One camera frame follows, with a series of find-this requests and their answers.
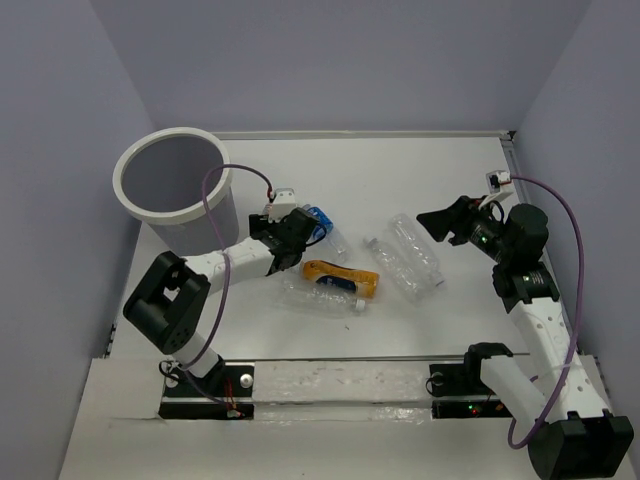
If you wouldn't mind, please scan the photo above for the blue label clear bottle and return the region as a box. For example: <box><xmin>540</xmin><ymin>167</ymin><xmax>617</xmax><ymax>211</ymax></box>
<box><xmin>303</xmin><ymin>204</ymin><xmax>350</xmax><ymax>263</ymax></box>

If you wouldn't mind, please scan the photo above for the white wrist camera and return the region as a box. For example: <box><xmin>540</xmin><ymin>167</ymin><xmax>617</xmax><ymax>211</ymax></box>
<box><xmin>264</xmin><ymin>188</ymin><xmax>297</xmax><ymax>223</ymax></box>
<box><xmin>486</xmin><ymin>170</ymin><xmax>512</xmax><ymax>194</ymax></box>

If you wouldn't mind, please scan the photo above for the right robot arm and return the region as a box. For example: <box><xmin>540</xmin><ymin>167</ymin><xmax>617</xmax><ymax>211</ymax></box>
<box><xmin>416</xmin><ymin>196</ymin><xmax>634</xmax><ymax>479</ymax></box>

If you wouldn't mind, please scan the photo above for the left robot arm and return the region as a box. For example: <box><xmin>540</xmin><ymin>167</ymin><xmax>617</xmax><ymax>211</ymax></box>
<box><xmin>123</xmin><ymin>207</ymin><xmax>321</xmax><ymax>398</ymax></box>

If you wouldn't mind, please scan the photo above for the clear crushed bottle front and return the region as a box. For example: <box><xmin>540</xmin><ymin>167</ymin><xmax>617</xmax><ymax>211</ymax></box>
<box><xmin>278</xmin><ymin>280</ymin><xmax>367</xmax><ymax>318</ymax></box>

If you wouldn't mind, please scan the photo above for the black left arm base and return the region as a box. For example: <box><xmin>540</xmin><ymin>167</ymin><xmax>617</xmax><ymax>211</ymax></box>
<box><xmin>158</xmin><ymin>360</ymin><xmax>255</xmax><ymax>421</ymax></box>

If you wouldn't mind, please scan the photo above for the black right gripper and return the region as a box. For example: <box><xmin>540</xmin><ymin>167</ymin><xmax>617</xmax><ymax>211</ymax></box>
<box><xmin>415</xmin><ymin>195</ymin><xmax>513</xmax><ymax>264</ymax></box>

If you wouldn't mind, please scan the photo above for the orange label juice bottle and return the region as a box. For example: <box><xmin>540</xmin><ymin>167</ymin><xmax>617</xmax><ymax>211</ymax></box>
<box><xmin>300</xmin><ymin>260</ymin><xmax>380</xmax><ymax>299</ymax></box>

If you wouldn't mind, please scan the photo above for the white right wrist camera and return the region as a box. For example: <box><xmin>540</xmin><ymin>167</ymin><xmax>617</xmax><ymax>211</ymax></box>
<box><xmin>486</xmin><ymin>170</ymin><xmax>512</xmax><ymax>194</ymax></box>

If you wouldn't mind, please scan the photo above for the white plastic waste bin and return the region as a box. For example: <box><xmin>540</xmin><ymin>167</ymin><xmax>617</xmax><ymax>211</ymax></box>
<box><xmin>112</xmin><ymin>127</ymin><xmax>240</xmax><ymax>256</ymax></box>

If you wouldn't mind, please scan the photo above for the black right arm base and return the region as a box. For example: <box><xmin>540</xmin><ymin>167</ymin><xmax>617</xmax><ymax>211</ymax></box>
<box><xmin>425</xmin><ymin>363</ymin><xmax>512</xmax><ymax>420</ymax></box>

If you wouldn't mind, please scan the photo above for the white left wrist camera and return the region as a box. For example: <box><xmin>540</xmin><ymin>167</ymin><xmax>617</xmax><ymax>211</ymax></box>
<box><xmin>264</xmin><ymin>188</ymin><xmax>297</xmax><ymax>223</ymax></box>

